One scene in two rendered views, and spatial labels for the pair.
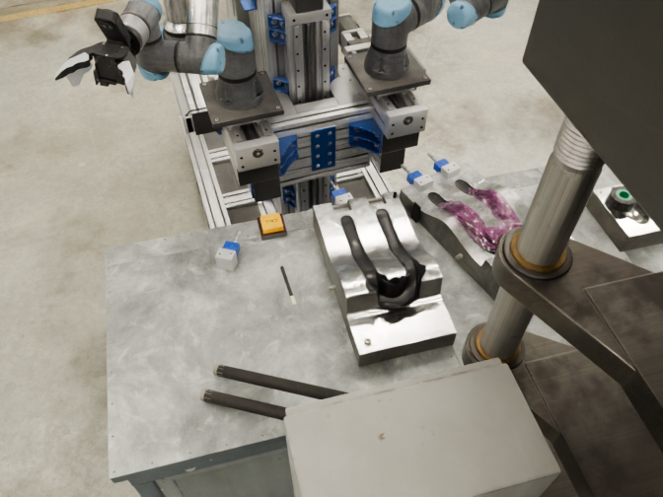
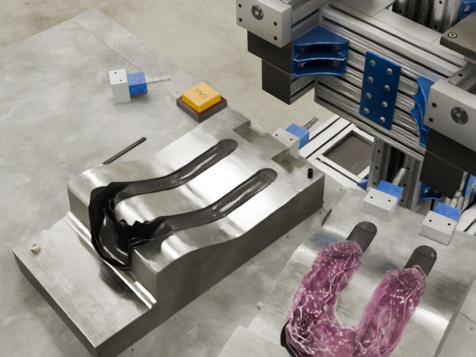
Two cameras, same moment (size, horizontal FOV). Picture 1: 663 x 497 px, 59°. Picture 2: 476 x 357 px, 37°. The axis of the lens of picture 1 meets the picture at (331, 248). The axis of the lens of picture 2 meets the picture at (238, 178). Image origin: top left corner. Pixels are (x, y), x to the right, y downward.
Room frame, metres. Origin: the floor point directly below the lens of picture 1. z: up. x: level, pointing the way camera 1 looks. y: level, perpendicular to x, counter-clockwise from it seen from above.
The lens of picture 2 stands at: (0.76, -0.95, 1.82)
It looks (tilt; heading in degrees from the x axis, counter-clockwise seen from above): 46 degrees down; 65
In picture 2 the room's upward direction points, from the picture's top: 3 degrees counter-clockwise
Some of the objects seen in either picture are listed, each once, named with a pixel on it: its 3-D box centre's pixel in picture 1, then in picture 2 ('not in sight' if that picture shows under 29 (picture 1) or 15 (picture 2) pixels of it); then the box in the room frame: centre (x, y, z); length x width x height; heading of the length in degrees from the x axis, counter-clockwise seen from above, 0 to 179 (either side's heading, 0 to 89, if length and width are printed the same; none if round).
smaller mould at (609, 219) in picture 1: (627, 216); not in sight; (1.23, -0.91, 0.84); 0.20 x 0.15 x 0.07; 15
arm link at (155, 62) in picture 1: (157, 55); not in sight; (1.30, 0.43, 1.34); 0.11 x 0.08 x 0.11; 83
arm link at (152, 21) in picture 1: (141, 18); not in sight; (1.31, 0.45, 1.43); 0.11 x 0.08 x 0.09; 173
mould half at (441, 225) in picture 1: (484, 223); (356, 316); (1.18, -0.46, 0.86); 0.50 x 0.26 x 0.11; 32
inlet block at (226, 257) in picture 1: (232, 247); (141, 82); (1.11, 0.29, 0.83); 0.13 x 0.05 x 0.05; 167
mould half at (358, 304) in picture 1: (379, 265); (172, 213); (1.01, -0.13, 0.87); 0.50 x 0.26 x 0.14; 15
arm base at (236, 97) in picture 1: (238, 82); not in sight; (1.55, 0.29, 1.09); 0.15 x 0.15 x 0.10
